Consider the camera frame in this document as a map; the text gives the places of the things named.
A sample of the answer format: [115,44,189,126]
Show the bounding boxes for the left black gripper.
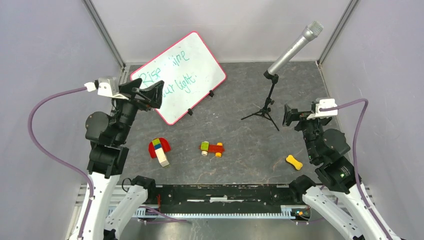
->
[113,77,165,142]

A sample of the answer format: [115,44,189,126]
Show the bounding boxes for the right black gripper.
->
[281,103,328,161]

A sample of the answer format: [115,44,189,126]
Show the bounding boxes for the pink framed whiteboard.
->
[129,31,227,125]

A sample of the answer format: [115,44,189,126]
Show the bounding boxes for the yellow bone-shaped eraser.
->
[285,154,303,171]

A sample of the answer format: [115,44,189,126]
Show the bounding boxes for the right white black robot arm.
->
[282,98,400,240]

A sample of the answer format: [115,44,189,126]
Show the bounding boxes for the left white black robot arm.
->
[69,77,165,240]

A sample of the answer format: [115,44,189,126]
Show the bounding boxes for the black tripod microphone stand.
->
[241,70,280,131]

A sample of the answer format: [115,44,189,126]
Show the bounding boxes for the red wooden block toy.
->
[148,137,171,168]

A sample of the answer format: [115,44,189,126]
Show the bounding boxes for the red toy car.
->
[199,141,225,158]

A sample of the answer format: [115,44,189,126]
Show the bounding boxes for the silver microphone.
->
[264,21,324,78]

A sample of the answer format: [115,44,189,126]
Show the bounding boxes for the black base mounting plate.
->
[145,184,307,215]

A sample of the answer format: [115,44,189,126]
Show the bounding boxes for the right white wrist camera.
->
[306,98,338,120]

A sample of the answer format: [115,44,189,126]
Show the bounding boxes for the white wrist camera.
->
[306,98,338,120]
[84,76,129,100]

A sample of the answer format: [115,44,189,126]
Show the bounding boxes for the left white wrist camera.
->
[84,76,129,100]

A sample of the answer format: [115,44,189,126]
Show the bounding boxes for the grey slotted cable duct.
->
[109,205,312,220]

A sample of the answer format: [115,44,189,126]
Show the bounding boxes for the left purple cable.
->
[27,86,95,239]

